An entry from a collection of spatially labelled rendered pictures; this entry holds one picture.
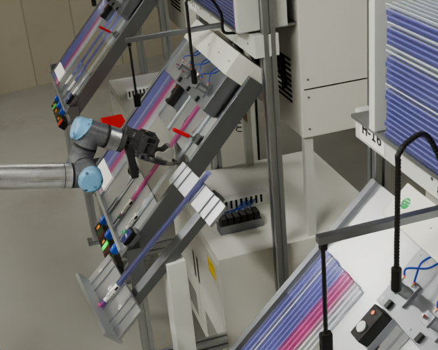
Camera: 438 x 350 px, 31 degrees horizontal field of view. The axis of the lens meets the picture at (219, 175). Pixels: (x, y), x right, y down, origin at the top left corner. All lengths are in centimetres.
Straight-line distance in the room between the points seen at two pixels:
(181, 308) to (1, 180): 65
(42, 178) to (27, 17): 438
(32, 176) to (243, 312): 94
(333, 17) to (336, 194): 82
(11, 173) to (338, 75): 107
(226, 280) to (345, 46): 89
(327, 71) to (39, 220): 238
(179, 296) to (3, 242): 211
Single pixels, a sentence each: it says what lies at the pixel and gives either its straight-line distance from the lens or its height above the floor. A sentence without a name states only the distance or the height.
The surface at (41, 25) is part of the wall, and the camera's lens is 668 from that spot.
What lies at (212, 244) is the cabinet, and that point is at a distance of 275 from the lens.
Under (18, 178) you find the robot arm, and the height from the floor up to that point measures 110.
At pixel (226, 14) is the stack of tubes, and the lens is 249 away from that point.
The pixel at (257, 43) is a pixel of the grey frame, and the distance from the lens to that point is 237.
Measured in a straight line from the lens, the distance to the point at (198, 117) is 261.
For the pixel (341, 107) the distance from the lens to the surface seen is 259.
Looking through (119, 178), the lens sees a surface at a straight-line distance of 291.
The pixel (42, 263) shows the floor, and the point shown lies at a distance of 405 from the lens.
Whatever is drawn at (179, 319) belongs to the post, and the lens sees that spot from 241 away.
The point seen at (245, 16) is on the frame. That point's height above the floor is 144.
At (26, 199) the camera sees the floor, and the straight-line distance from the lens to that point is 474.
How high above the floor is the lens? 202
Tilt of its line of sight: 26 degrees down
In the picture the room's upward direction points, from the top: 5 degrees counter-clockwise
